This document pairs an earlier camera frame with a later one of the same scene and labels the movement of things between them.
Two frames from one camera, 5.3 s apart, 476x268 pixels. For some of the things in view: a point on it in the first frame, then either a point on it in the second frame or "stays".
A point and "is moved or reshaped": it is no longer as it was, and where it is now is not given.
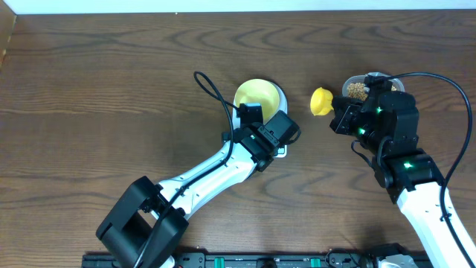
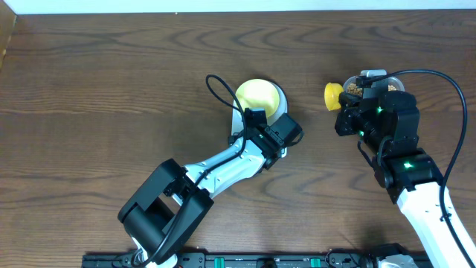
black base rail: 215,258 stays
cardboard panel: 7,19 stays
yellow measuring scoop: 320,101 is moved or reshaped
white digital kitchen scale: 282,107 stays
